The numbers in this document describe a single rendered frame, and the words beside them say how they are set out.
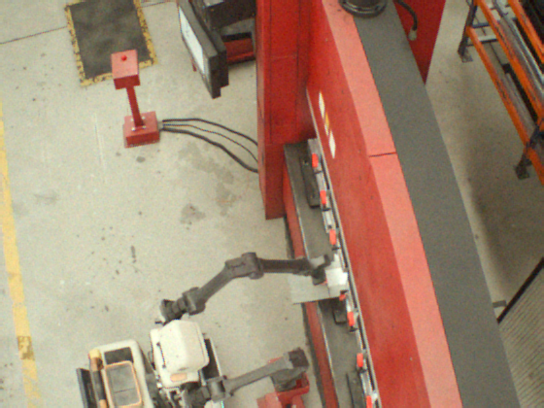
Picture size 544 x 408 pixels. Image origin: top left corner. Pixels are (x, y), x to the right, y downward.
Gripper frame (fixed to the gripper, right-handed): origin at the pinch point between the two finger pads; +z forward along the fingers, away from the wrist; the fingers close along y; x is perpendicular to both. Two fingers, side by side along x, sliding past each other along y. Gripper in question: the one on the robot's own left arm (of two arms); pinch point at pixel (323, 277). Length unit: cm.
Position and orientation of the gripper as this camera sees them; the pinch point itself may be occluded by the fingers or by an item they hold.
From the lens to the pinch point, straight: 386.6
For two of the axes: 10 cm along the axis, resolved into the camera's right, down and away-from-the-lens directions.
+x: -8.8, 3.6, 3.2
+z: 4.3, 3.2, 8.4
